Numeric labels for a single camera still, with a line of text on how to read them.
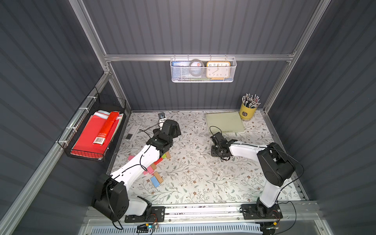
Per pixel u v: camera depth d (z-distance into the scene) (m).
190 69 0.88
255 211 0.70
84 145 0.68
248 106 1.02
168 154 0.95
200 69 0.89
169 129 0.61
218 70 0.88
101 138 0.69
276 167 0.49
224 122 1.16
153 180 0.85
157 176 0.86
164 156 0.94
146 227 0.70
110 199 0.40
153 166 0.90
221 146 0.75
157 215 0.73
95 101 0.79
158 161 0.91
